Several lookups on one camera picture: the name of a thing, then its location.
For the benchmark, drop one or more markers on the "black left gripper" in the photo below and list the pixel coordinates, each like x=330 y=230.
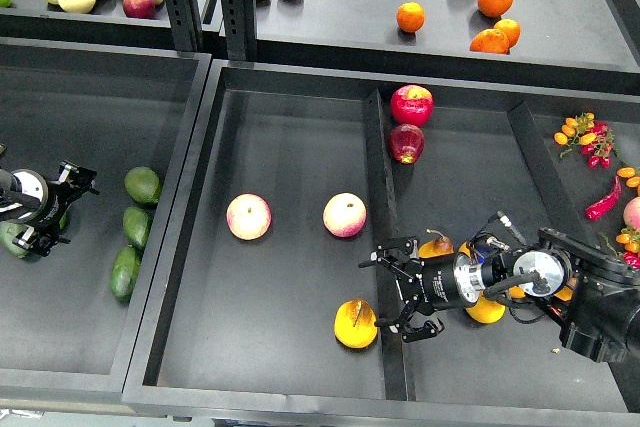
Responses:
x=43 y=230

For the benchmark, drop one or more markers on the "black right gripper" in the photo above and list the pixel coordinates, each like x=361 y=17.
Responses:
x=446 y=282

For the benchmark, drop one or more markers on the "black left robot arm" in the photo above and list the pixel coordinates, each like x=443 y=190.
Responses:
x=12 y=199

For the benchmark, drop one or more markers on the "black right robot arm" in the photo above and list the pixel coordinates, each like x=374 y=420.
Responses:
x=592 y=296

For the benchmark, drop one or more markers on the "central yellow pear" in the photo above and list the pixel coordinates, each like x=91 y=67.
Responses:
x=516 y=292

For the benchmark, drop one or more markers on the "black left tray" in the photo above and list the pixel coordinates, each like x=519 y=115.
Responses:
x=65 y=339

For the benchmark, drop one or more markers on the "black tray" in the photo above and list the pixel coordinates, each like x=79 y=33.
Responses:
x=242 y=331
x=65 y=339

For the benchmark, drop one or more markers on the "black middle tray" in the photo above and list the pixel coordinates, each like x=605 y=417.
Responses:
x=242 y=331

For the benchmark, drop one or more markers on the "left pink peach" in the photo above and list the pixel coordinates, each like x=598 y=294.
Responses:
x=248 y=216

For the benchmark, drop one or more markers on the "bright red apple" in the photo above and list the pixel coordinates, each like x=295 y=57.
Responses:
x=412 y=104

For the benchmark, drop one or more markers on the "red chili pepper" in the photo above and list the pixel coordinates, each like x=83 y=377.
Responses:
x=598 y=209

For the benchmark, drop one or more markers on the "dark red apple on shelf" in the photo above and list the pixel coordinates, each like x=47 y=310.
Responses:
x=139 y=9

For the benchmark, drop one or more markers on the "lower cherry tomato bunch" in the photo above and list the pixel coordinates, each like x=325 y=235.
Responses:
x=625 y=246

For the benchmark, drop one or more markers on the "cherry tomato bunch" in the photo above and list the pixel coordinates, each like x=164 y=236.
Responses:
x=625 y=246
x=593 y=138

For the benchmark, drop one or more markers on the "pink peach at right edge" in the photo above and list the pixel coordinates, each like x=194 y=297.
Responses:
x=631 y=214

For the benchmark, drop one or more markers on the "upper cherry tomato bunch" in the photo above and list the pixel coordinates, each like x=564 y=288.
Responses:
x=593 y=138

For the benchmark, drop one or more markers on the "orange cherry tomatoes pair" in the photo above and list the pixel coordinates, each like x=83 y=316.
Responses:
x=630 y=176

